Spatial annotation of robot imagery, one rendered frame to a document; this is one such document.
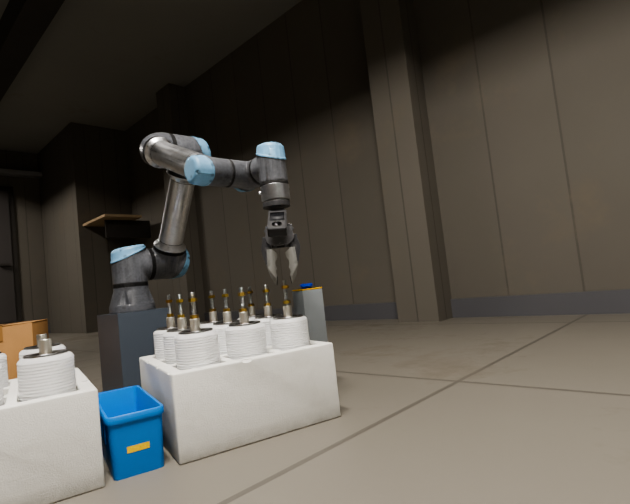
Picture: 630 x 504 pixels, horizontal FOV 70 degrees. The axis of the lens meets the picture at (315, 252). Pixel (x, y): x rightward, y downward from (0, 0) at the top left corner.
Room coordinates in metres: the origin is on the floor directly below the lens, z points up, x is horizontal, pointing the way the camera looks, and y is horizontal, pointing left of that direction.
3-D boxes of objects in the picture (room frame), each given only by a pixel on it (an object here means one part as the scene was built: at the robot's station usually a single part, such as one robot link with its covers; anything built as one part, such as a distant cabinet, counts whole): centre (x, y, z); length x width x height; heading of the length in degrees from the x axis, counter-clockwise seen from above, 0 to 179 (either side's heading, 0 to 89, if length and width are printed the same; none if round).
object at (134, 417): (1.01, 0.46, 0.06); 0.30 x 0.11 x 0.12; 32
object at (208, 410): (1.18, 0.25, 0.09); 0.39 x 0.39 x 0.18; 31
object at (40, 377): (0.87, 0.54, 0.16); 0.10 x 0.10 x 0.18
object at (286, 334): (1.14, 0.09, 0.16); 0.10 x 0.10 x 0.18
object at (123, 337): (1.57, 0.66, 0.15); 0.18 x 0.18 x 0.30; 46
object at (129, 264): (1.58, 0.65, 0.47); 0.13 x 0.12 x 0.14; 133
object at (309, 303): (1.39, 0.04, 0.16); 0.07 x 0.07 x 0.31; 31
